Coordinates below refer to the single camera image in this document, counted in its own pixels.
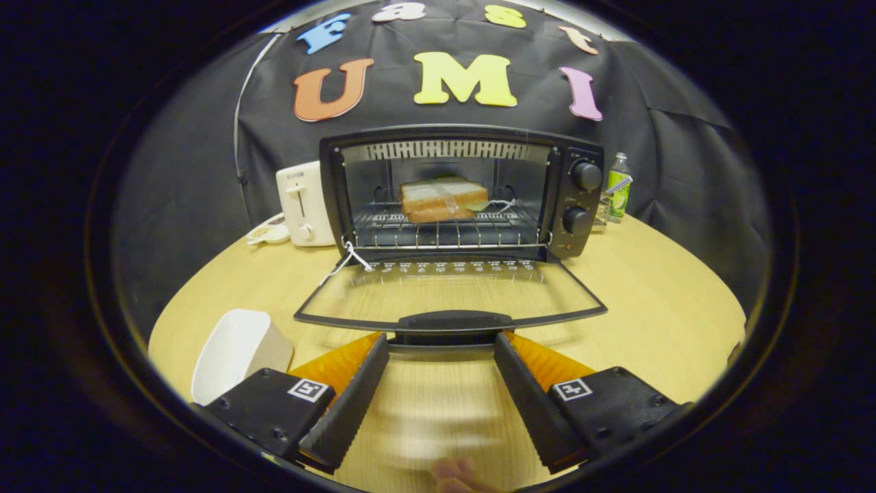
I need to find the clear glass cup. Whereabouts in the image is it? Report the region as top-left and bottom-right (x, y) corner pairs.
(594, 177), (634, 232)

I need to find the toasted bread sandwich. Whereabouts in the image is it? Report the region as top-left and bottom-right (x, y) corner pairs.
(399, 177), (490, 224)

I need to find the white plastic container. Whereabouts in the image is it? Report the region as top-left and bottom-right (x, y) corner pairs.
(190, 309), (295, 406)

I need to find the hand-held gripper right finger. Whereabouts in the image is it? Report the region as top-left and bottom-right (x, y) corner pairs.
(494, 331), (692, 475)

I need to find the green label plastic bottle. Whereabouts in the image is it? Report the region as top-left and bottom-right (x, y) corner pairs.
(606, 152), (632, 223)

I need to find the small white dish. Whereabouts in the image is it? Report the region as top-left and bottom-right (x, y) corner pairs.
(246, 212), (292, 245)

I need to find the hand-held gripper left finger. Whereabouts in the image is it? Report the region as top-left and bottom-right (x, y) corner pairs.
(202, 332), (391, 475)

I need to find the white pop-up toaster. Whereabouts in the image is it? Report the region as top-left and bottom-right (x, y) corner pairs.
(276, 161), (336, 247)

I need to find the black toaster oven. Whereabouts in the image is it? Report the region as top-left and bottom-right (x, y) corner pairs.
(294, 125), (608, 346)

